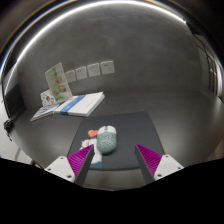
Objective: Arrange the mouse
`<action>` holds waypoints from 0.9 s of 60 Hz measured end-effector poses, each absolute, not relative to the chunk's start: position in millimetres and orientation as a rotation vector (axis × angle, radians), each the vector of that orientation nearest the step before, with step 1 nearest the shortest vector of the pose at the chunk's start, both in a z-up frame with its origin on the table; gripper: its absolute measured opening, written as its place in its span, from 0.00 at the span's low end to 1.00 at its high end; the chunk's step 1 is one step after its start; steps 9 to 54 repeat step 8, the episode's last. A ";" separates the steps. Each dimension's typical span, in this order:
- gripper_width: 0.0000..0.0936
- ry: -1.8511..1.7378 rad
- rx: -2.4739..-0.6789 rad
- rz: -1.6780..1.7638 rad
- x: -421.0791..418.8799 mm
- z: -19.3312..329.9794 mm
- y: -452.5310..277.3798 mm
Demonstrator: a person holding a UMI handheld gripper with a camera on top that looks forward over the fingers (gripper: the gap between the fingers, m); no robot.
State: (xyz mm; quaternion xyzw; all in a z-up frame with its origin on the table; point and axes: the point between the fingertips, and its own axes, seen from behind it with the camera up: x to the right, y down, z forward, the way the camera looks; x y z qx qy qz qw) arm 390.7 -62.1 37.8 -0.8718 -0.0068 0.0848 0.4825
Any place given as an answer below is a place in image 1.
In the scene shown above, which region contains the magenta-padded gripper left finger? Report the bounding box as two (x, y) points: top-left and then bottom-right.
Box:
(44, 143), (96, 187)

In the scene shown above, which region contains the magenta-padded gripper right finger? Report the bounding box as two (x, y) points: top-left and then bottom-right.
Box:
(134, 143), (185, 185)

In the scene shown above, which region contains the green and white computer mouse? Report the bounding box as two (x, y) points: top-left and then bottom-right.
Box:
(96, 124), (119, 155)

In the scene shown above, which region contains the dark printed mouse pad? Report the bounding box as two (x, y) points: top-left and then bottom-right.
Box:
(67, 111), (165, 171)

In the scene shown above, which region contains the white book with blue band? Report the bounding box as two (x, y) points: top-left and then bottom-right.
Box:
(53, 91), (106, 118)

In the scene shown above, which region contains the white card with colourful stickers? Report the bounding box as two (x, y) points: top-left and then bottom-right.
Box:
(39, 88), (57, 108)

